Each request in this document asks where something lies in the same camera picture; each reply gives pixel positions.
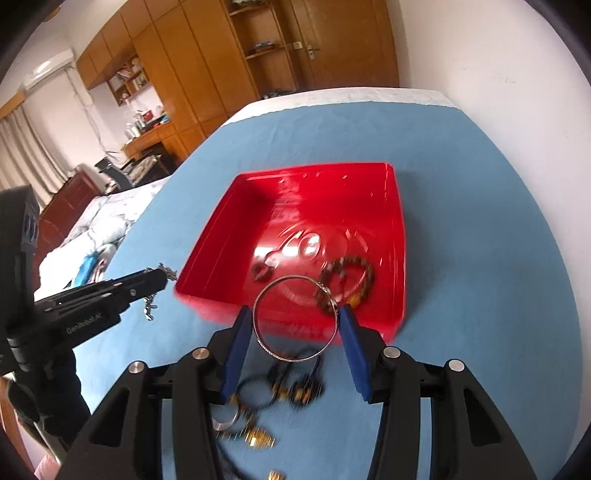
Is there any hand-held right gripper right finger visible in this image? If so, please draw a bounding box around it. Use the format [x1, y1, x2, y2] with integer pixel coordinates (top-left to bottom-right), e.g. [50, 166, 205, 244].
[339, 305, 539, 480]

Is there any brown bead bracelet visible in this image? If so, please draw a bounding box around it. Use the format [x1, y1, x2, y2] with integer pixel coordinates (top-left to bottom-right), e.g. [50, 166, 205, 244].
[318, 257, 377, 317]

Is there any wooden wardrobe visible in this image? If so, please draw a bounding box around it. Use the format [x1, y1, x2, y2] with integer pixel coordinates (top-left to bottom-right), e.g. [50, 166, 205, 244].
[76, 0, 259, 160]

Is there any black office chair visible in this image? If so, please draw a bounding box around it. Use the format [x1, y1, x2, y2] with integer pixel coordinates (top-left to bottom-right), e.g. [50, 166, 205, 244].
[93, 156, 136, 191]

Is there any silver ring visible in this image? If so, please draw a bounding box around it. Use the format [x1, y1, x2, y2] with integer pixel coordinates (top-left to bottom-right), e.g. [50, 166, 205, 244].
[211, 410, 242, 433]

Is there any black cord gold bead necklace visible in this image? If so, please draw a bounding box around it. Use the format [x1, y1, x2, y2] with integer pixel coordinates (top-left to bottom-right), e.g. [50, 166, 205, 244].
[265, 353, 328, 409]
[210, 376, 280, 480]

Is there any wooden open shelf unit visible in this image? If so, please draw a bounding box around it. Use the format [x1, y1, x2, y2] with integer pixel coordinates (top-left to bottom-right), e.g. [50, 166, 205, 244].
[225, 0, 302, 100]

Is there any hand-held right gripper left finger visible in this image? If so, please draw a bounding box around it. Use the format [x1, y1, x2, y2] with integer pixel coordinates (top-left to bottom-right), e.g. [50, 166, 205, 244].
[60, 305, 254, 480]

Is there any reddish wooden bed frame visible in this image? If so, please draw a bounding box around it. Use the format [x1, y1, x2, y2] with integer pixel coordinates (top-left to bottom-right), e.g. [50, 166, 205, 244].
[37, 167, 110, 265]

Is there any wooden door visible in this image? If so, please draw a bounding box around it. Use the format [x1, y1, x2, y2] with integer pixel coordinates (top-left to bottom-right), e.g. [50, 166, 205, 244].
[277, 0, 400, 90]

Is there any blue tablecloth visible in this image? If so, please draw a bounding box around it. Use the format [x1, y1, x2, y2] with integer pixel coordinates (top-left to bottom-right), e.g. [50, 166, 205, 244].
[69, 99, 580, 480]

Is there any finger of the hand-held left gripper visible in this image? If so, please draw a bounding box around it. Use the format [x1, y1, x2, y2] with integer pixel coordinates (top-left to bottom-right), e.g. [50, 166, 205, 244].
[45, 279, 168, 325]
[34, 270, 167, 312]

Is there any wooden desk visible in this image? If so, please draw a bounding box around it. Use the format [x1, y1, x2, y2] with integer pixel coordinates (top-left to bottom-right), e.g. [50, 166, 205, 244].
[121, 121, 206, 169]

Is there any person's left forearm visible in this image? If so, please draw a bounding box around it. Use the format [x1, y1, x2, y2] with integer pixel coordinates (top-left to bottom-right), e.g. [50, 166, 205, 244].
[31, 452, 65, 480]

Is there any person's left hand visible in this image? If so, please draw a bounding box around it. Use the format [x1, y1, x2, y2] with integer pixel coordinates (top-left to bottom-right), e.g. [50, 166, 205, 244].
[7, 352, 92, 452]

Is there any red plastic tray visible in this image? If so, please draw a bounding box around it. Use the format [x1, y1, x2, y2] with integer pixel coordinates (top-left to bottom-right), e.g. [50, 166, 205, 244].
[174, 161, 409, 346]

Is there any blue folded cloth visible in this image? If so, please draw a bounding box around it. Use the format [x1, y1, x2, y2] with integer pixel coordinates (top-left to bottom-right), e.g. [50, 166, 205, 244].
[73, 253, 103, 288]

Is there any wooden wall bookshelf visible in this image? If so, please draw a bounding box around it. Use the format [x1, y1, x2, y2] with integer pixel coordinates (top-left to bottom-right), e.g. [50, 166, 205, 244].
[107, 54, 149, 107]

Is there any white air conditioner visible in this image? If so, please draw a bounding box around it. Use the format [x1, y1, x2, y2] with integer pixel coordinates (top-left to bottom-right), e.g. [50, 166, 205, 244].
[23, 47, 75, 90]

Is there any beige curtain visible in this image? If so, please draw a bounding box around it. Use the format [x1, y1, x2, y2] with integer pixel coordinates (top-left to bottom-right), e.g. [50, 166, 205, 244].
[0, 91, 71, 209]

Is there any white underlay cloth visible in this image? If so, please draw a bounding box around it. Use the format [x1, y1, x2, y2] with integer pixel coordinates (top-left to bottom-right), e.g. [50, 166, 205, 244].
[222, 87, 459, 126]

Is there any silver chain necklace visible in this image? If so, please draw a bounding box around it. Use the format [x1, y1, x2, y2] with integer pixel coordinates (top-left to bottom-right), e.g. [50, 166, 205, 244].
[140, 262, 181, 322]

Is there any silver bangle bracelet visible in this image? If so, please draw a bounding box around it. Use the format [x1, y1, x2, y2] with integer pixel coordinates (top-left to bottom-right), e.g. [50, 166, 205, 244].
[252, 275, 345, 365]

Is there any grey quilt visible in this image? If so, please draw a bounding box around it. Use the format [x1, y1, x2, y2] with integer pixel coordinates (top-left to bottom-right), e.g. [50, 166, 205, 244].
[38, 176, 172, 298]

